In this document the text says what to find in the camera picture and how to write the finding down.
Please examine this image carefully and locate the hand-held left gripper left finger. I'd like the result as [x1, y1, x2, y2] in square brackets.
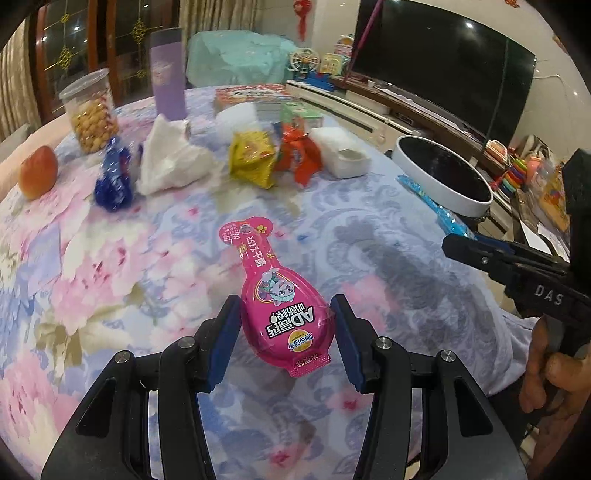
[41, 295, 242, 480]

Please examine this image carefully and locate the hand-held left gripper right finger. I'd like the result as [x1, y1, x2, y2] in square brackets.
[330, 294, 529, 480]

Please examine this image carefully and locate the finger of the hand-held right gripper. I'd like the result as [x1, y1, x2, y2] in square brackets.
[475, 233, 571, 267]
[442, 234, 571, 289]

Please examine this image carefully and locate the pink candy package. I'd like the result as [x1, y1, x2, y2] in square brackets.
[218, 216, 334, 379]

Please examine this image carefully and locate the red orange wrapper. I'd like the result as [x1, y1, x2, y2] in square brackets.
[276, 121, 324, 188]

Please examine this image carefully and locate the white paper bag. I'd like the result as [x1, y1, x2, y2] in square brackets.
[137, 114, 218, 195]

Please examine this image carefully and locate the green milk carton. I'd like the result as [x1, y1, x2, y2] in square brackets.
[279, 102, 324, 130]

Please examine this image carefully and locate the person's right hand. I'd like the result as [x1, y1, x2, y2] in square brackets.
[519, 318, 591, 414]

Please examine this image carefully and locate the blue patterned strip wrapper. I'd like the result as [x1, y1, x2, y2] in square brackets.
[398, 175, 478, 241]

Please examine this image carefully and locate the white tissue pack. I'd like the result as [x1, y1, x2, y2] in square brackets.
[310, 127, 372, 178]

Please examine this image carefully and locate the white television cabinet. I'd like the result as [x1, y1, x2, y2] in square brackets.
[285, 78, 568, 259]

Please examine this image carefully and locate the black flat television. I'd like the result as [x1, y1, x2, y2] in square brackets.
[353, 0, 537, 146]

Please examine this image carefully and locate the yellow snack packet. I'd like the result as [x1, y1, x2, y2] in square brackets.
[229, 130, 278, 190]

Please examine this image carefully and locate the blue crumpled wrapper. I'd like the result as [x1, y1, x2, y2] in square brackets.
[93, 137, 144, 212]

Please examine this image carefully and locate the pastel toy house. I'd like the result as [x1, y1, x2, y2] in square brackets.
[318, 34, 352, 75]

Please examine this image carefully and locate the pink thin stick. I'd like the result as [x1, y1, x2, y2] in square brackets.
[344, 0, 384, 84]

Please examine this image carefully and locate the ferris wheel toy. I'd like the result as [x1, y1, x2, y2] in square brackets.
[288, 48, 324, 84]

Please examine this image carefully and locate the red apple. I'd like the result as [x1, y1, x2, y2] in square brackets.
[19, 145, 59, 200]

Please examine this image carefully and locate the colourful flat box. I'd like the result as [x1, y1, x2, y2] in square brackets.
[215, 84, 296, 114]

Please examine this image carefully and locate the clear plastic snack jar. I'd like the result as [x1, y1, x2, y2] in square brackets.
[59, 68, 120, 154]

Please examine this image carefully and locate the purple tumbler bottle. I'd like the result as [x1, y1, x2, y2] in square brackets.
[148, 28, 188, 121]

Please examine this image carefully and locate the teal cloth cover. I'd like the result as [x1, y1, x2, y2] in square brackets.
[186, 31, 301, 88]

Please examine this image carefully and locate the beige patterned curtain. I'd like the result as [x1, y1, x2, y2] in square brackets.
[0, 23, 47, 139]
[178, 0, 245, 42]

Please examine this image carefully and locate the wooden glass door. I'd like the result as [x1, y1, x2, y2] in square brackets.
[30, 0, 185, 125]

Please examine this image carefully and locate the rainbow stacking ring toy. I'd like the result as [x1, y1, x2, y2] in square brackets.
[492, 157, 529, 197]

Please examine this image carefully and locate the red knot wall decoration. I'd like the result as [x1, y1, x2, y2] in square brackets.
[293, 0, 312, 41]

